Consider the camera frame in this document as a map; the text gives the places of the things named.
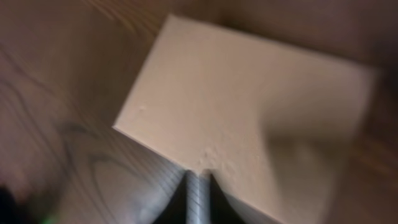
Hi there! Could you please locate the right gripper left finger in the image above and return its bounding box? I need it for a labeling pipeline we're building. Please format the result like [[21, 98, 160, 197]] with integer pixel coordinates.
[[152, 172, 188, 224]]

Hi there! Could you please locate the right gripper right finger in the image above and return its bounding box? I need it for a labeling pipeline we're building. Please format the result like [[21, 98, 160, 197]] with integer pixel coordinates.
[[209, 173, 246, 224]]

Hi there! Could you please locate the brown cardboard box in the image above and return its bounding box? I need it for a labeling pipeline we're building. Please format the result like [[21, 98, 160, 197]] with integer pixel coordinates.
[[114, 16, 379, 223]]

